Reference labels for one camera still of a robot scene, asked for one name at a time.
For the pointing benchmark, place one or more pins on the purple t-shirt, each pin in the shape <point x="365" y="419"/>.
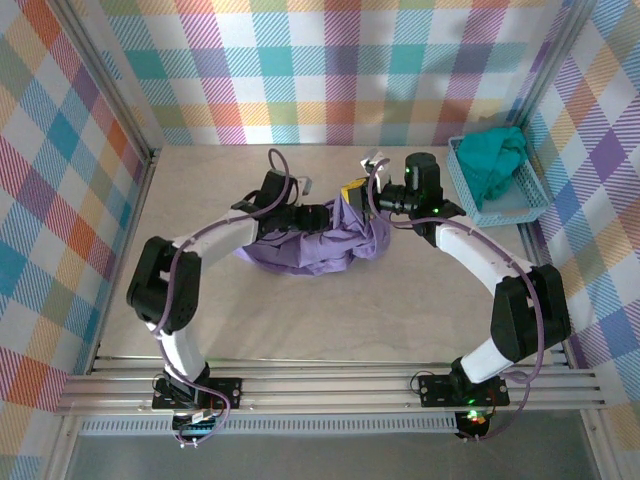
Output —
<point x="310" y="255"/>

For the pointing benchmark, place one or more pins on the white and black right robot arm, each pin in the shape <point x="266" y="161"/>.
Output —
<point x="475" y="250"/>

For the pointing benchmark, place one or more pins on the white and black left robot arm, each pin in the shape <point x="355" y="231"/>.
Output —
<point x="225" y="242"/>

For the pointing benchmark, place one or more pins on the teal crumpled cloth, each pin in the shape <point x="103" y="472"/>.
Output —
<point x="485" y="160"/>

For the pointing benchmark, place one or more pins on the light blue perforated basket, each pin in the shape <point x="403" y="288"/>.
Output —
<point x="530" y="195"/>

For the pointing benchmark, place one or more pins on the aluminium side rail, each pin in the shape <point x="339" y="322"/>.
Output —
<point x="141" y="200"/>
<point x="530" y="235"/>

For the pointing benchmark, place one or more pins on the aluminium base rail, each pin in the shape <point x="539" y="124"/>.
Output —
<point x="325" y="385"/>

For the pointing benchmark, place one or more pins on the aluminium frame post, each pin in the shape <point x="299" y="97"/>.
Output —
<point x="107" y="80"/>
<point x="550" y="65"/>

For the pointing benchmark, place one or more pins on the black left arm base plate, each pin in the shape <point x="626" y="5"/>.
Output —
<point x="230" y="390"/>

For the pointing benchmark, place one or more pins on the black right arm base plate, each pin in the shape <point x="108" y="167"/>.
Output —
<point x="435" y="390"/>

